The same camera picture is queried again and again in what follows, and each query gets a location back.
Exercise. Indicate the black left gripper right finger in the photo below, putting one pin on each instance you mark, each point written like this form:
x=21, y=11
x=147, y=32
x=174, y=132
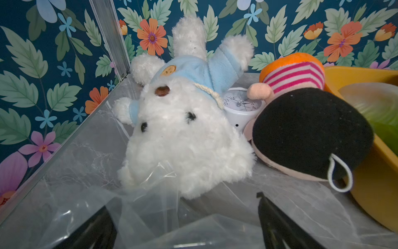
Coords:
x=280, y=231

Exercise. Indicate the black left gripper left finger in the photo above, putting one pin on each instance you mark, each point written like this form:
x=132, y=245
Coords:
x=98, y=232

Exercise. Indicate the clear zipper bag blue seal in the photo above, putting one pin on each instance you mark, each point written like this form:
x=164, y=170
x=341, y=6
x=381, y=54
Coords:
x=81, y=178

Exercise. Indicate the yellow plastic tray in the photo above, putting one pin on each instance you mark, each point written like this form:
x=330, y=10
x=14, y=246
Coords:
x=376, y=179

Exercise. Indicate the white plush bunny blue shirt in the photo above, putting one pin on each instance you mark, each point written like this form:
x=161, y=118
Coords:
x=179, y=117

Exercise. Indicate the white alarm clock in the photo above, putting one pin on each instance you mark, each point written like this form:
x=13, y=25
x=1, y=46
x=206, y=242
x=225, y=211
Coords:
x=239, y=109

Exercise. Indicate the aluminium frame post left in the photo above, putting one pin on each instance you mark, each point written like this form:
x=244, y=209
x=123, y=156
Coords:
x=108, y=22

